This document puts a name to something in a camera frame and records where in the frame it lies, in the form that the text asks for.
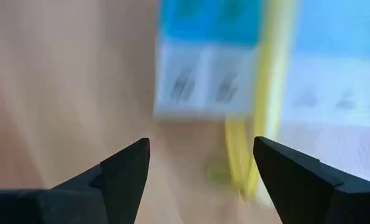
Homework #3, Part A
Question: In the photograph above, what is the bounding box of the blue white pill organizer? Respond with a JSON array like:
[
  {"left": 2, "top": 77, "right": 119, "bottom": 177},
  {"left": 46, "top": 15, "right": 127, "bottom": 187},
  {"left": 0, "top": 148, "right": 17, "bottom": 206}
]
[{"left": 152, "top": 0, "right": 370, "bottom": 128}]

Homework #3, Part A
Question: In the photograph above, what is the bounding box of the clear mesh pouch green edge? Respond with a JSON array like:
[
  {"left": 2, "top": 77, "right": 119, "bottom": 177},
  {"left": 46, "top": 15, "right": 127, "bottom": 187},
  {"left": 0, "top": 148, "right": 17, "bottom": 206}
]
[{"left": 203, "top": 0, "right": 370, "bottom": 208}]

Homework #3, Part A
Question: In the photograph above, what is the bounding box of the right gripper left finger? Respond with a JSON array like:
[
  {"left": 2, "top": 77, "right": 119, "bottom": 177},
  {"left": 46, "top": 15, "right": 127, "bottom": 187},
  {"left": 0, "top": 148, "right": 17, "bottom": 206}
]
[{"left": 52, "top": 137, "right": 151, "bottom": 224}]

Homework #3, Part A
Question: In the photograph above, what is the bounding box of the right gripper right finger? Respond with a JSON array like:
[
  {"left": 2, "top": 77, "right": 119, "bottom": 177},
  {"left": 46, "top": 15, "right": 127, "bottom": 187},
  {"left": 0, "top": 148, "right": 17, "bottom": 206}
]
[{"left": 252, "top": 136, "right": 370, "bottom": 224}]

